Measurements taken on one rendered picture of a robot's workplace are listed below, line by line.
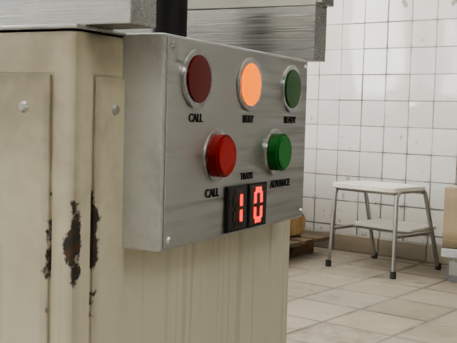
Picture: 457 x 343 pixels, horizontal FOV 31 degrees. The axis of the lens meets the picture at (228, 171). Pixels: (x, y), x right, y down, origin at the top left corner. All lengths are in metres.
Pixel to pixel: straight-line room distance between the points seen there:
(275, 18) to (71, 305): 0.36
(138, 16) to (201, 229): 0.16
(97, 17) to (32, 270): 0.16
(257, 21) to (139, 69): 0.26
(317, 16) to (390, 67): 4.15
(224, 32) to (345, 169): 4.27
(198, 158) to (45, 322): 0.15
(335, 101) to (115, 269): 4.56
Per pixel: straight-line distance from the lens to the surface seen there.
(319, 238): 4.78
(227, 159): 0.58
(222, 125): 0.60
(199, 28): 0.81
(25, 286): 0.54
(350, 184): 4.38
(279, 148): 0.66
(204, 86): 0.57
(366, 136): 4.96
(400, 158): 4.87
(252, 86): 0.63
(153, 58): 0.53
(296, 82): 0.71
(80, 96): 0.51
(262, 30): 0.78
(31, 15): 0.54
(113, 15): 0.50
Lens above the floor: 0.79
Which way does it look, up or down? 4 degrees down
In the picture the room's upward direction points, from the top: 2 degrees clockwise
